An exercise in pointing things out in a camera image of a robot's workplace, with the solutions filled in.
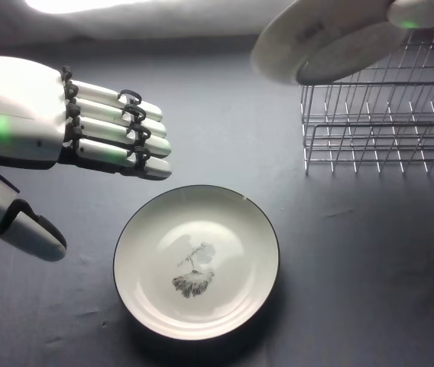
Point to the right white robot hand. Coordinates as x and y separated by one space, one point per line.
423 13

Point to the white plate with fan print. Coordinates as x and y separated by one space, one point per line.
316 42
201 237

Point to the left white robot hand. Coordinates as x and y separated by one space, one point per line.
14 114

